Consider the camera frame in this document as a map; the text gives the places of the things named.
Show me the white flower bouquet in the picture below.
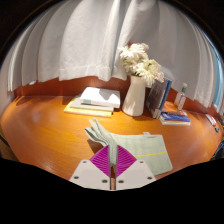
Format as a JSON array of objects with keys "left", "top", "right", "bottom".
[{"left": 118, "top": 41, "right": 165, "bottom": 88}]

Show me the yellow flat book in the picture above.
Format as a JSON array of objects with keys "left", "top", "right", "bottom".
[{"left": 63, "top": 99, "right": 114, "bottom": 118}]

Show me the blue upright book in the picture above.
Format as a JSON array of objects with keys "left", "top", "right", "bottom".
[{"left": 156, "top": 79, "right": 174, "bottom": 114}]

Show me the clear plastic bottle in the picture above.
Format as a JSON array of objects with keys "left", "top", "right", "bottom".
[{"left": 173, "top": 82, "right": 188, "bottom": 111}]

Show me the white flat book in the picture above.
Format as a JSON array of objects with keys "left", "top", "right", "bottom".
[{"left": 79, "top": 86, "right": 122, "bottom": 109}]

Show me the grey flat book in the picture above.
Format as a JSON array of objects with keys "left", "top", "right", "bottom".
[{"left": 69, "top": 95, "right": 115, "bottom": 113}]

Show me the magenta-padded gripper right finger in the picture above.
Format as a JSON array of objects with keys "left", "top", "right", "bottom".
[{"left": 114, "top": 145, "right": 157, "bottom": 191}]

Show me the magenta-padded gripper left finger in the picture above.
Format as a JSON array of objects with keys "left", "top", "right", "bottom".
[{"left": 68, "top": 144, "right": 112, "bottom": 191}]

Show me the white ceramic vase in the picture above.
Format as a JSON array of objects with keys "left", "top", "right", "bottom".
[{"left": 121, "top": 75, "right": 147, "bottom": 118}]

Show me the white pleated curtain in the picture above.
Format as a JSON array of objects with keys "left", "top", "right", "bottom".
[{"left": 6, "top": 0, "right": 224, "bottom": 101}]

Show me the pale green striped towel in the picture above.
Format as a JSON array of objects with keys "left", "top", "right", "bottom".
[{"left": 84, "top": 117, "right": 174, "bottom": 177}]

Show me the grey upright book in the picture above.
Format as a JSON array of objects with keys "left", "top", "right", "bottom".
[{"left": 145, "top": 78, "right": 169, "bottom": 119}]

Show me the orange flat book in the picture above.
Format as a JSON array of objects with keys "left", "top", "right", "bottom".
[{"left": 162, "top": 100, "right": 188, "bottom": 116}]

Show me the window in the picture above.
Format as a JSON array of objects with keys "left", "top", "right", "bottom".
[{"left": 211, "top": 39, "right": 224, "bottom": 111}]

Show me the blue flat book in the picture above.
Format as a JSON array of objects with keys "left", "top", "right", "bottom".
[{"left": 159, "top": 111, "right": 192, "bottom": 127}]

